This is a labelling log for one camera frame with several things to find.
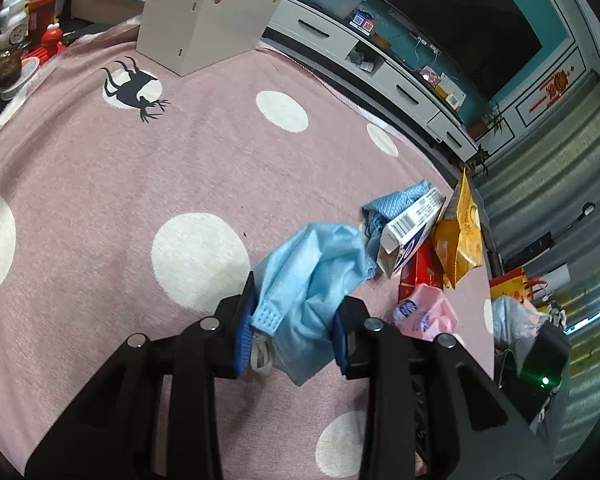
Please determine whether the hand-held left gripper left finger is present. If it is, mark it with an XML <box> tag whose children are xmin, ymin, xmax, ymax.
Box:
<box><xmin>25</xmin><ymin>272</ymin><xmax>257</xmax><ymax>480</ymax></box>

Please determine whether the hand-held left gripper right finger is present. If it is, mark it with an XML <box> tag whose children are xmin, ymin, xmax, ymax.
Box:
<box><xmin>330</xmin><ymin>296</ymin><xmax>556</xmax><ymax>480</ymax></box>

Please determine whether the blue face mask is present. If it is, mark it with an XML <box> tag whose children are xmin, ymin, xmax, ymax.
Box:
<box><xmin>250</xmin><ymin>222</ymin><xmax>381</xmax><ymax>386</ymax></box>

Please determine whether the clear plastic bag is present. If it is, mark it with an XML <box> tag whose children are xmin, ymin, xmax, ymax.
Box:
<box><xmin>492</xmin><ymin>295</ymin><xmax>546</xmax><ymax>351</ymax></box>

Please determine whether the yellow paper bag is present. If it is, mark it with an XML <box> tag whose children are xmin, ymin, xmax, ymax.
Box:
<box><xmin>489</xmin><ymin>267</ymin><xmax>551</xmax><ymax>306</ymax></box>

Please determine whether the pink plastic bag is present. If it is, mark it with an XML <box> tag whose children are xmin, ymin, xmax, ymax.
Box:
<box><xmin>392</xmin><ymin>284</ymin><xmax>461</xmax><ymax>343</ymax></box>

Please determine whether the red cardboard box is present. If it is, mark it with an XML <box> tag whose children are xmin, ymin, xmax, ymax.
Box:
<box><xmin>397</xmin><ymin>240</ymin><xmax>446</xmax><ymax>306</ymax></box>

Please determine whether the white and blue carton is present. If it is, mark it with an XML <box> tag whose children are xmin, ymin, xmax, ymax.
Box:
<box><xmin>377</xmin><ymin>187</ymin><xmax>448</xmax><ymax>281</ymax></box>

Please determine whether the yellow snack bag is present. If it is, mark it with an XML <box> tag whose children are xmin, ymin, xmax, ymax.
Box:
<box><xmin>432</xmin><ymin>167</ymin><xmax>486</xmax><ymax>288</ymax></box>

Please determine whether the blue cloth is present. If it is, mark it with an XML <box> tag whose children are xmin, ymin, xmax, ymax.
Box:
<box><xmin>360</xmin><ymin>180</ymin><xmax>431</xmax><ymax>281</ymax></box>

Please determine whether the pink dotted blanket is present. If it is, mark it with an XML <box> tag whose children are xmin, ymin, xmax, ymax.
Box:
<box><xmin>0</xmin><ymin>15</ymin><xmax>496</xmax><ymax>480</ymax></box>

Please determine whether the small potted plant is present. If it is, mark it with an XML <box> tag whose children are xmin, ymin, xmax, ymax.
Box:
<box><xmin>467</xmin><ymin>145</ymin><xmax>491</xmax><ymax>176</ymax></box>

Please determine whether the tall potted plant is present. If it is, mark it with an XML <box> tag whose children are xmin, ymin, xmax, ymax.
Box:
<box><xmin>467</xmin><ymin>105</ymin><xmax>506</xmax><ymax>141</ymax></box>

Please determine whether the white and yellow box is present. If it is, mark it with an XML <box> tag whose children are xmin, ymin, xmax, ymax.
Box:
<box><xmin>435</xmin><ymin>72</ymin><xmax>468</xmax><ymax>111</ymax></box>

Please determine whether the white storage box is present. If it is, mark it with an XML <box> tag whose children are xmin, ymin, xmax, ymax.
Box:
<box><xmin>136</xmin><ymin>0</ymin><xmax>286</xmax><ymax>77</ymax></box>

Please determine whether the white tv cabinet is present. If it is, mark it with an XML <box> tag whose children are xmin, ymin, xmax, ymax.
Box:
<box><xmin>262</xmin><ymin>0</ymin><xmax>481</xmax><ymax>161</ymax></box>

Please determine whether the black television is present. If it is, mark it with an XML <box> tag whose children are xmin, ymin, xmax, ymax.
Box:
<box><xmin>330</xmin><ymin>0</ymin><xmax>556</xmax><ymax>101</ymax></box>

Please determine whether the red toy figure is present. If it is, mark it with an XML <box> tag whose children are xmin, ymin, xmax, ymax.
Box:
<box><xmin>40</xmin><ymin>22</ymin><xmax>67</xmax><ymax>58</ymax></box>

